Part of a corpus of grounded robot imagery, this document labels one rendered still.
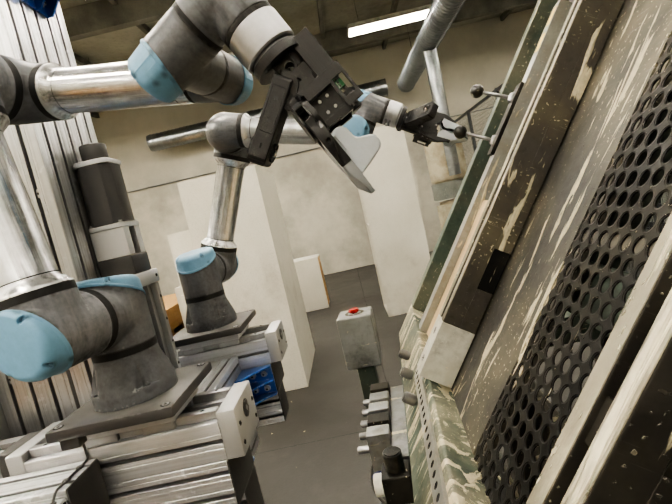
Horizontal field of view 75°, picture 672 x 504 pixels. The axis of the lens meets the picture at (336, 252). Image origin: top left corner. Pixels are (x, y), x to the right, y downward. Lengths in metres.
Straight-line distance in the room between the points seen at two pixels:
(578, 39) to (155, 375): 0.98
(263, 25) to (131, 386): 0.63
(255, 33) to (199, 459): 0.70
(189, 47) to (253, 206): 2.78
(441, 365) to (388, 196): 3.97
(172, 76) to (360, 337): 1.09
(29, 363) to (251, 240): 2.71
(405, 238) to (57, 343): 4.34
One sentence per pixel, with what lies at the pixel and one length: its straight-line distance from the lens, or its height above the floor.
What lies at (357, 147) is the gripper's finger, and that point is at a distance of 0.57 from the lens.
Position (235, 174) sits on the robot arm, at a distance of 1.44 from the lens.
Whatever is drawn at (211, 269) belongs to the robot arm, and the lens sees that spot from 1.34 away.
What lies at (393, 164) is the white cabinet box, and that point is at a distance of 4.86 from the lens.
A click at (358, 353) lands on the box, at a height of 0.80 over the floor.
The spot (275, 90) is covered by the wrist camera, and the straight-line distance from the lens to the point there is 0.58.
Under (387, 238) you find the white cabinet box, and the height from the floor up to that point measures 0.86.
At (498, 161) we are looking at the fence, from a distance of 1.30.
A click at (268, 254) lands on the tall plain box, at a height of 1.08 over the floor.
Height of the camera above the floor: 1.30
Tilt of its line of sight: 5 degrees down
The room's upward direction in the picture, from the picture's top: 13 degrees counter-clockwise
